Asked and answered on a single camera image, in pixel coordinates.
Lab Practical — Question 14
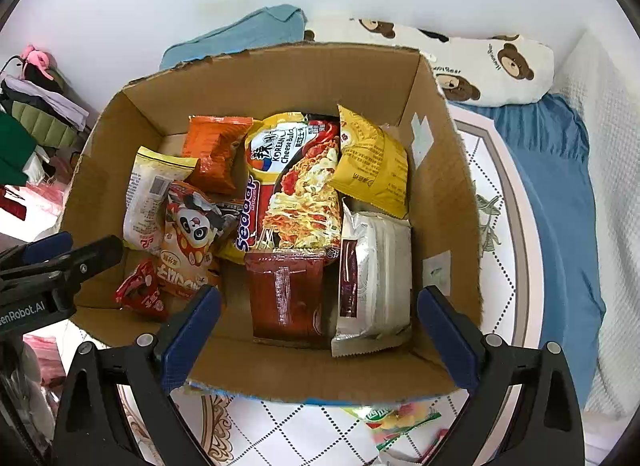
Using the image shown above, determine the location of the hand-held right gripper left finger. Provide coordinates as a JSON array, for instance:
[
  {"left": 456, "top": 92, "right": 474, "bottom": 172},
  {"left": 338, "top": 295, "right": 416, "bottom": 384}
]
[{"left": 52, "top": 284, "right": 223, "bottom": 466}]

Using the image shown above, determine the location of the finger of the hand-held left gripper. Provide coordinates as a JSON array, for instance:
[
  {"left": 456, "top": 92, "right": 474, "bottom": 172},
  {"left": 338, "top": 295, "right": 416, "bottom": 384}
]
[
  {"left": 30, "top": 235, "right": 124, "bottom": 314},
  {"left": 0, "top": 232, "right": 75, "bottom": 271}
]

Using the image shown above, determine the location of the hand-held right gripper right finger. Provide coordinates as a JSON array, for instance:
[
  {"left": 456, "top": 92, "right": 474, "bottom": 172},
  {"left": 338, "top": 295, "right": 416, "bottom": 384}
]
[{"left": 416, "top": 286, "right": 586, "bottom": 466}]

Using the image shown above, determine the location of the small red snack packet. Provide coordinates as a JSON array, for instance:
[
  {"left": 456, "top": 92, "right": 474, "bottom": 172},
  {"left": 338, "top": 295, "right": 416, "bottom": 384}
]
[{"left": 115, "top": 260, "right": 170, "bottom": 321}]

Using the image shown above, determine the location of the pale bread packet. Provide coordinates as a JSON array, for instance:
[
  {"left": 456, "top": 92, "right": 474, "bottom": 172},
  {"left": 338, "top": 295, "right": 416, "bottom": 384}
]
[{"left": 122, "top": 146, "right": 199, "bottom": 250}]

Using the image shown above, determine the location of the panda print snack packet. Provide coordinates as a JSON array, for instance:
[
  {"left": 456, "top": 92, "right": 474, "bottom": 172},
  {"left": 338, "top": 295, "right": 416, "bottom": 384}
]
[{"left": 159, "top": 181, "right": 241, "bottom": 299}]

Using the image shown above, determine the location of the silver white snack packet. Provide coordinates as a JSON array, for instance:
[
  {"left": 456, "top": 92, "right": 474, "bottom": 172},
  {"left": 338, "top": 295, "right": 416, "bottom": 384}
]
[{"left": 331, "top": 198, "right": 413, "bottom": 358}]

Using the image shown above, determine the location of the dark red sauce packet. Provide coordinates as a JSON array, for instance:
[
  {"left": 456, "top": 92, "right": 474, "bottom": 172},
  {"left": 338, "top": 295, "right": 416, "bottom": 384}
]
[{"left": 244, "top": 251, "right": 328, "bottom": 349}]

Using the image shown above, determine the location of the cardboard box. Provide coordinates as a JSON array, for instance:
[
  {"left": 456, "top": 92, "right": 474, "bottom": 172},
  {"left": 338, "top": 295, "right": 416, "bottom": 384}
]
[{"left": 59, "top": 40, "right": 483, "bottom": 404}]

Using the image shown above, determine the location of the orange snack packet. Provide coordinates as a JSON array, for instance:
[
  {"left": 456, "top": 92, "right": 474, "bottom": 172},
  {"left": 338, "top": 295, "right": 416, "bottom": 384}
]
[{"left": 181, "top": 116, "right": 254, "bottom": 197}]

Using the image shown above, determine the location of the yellow instant noodle packet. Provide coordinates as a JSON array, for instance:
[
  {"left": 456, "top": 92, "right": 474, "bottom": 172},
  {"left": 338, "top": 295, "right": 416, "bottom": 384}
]
[{"left": 217, "top": 113, "right": 346, "bottom": 267}]

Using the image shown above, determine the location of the yellow snack packet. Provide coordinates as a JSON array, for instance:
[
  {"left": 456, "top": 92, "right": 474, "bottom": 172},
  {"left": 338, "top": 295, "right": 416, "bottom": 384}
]
[{"left": 331, "top": 104, "right": 411, "bottom": 219}]

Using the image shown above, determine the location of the green candy packet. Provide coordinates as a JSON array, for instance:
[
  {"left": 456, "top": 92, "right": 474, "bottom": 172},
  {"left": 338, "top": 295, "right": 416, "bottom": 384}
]
[{"left": 342, "top": 403, "right": 443, "bottom": 452}]

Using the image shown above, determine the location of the white printed quilt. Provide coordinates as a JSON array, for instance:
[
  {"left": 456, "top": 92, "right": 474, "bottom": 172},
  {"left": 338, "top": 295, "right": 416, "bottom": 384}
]
[{"left": 65, "top": 106, "right": 546, "bottom": 466}]

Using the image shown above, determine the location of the dark green garment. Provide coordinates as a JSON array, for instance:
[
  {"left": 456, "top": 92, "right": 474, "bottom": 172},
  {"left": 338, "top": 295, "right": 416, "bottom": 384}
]
[{"left": 0, "top": 110, "right": 38, "bottom": 187}]

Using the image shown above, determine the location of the olive puffer jacket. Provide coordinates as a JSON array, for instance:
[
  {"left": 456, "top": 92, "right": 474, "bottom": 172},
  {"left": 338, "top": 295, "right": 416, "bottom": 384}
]
[{"left": 10, "top": 96, "right": 81, "bottom": 149}]

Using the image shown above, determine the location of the blue bed sheet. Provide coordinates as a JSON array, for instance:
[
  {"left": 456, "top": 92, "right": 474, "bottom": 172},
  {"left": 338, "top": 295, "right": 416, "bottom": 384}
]
[{"left": 450, "top": 93, "right": 607, "bottom": 347}]

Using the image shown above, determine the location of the pile of clothes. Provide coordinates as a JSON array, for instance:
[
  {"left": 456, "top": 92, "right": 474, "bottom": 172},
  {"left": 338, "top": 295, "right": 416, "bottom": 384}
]
[{"left": 0, "top": 46, "right": 101, "bottom": 227}]

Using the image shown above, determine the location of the pink plush toy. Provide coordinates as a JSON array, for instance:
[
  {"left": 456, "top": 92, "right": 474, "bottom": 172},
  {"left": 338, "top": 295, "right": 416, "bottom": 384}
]
[{"left": 21, "top": 44, "right": 55, "bottom": 79}]

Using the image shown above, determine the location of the white textured blanket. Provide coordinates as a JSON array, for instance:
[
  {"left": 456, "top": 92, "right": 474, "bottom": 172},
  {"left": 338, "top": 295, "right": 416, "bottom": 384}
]
[{"left": 550, "top": 30, "right": 640, "bottom": 417}]

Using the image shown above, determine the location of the teal blue cloth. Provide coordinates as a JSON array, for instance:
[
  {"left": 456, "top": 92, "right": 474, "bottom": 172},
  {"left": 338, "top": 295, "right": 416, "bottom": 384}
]
[{"left": 160, "top": 4, "right": 307, "bottom": 71}]

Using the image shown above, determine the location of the bear print pillow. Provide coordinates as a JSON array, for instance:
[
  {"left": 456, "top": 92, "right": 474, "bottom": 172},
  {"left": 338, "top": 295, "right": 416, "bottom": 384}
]
[{"left": 302, "top": 16, "right": 556, "bottom": 107}]

